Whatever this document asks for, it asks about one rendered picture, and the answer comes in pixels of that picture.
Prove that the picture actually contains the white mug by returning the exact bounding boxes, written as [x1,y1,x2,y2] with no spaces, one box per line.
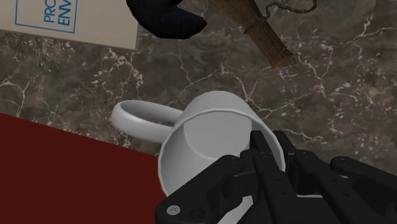
[110,90,287,224]

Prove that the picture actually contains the brown straw brush with cord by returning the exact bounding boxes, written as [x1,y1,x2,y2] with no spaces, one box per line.
[208,0,318,69]

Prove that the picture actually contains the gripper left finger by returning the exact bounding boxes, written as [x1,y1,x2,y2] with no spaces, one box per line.
[155,130,309,224]

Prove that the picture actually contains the red robot stand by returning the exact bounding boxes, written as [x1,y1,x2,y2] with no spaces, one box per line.
[0,112,168,224]

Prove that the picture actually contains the cardboard box with blue print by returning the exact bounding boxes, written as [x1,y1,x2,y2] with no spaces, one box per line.
[0,0,139,52]

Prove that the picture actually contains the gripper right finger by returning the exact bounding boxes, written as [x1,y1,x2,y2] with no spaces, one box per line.
[274,130,397,224]

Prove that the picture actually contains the black curved object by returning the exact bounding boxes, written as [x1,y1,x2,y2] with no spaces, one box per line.
[125,0,209,40]

